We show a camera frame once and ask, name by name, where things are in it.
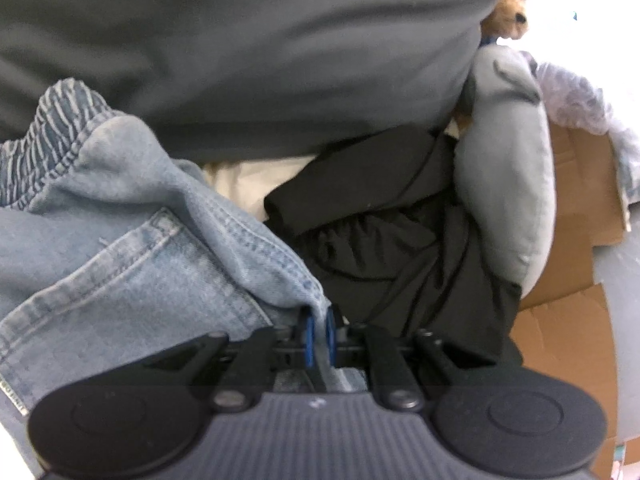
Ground black garment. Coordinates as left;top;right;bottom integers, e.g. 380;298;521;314
263;124;523;367

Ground cream bear print bedsheet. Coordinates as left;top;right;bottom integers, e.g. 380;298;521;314
0;155;321;480

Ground brown cardboard sheet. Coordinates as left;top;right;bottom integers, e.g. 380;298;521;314
512;122;632;480

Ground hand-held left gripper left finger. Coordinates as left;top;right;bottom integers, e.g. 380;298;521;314
142;307;317;413

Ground light grey neck pillow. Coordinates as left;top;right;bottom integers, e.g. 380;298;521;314
452;45;557;297

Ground brown plush toy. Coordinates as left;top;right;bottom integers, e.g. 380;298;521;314
480;0;531;41

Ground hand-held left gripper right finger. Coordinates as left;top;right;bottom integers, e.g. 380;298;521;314
324;306;453;413

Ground light blue jeans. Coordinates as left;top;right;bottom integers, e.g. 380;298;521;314
0;77;368;461

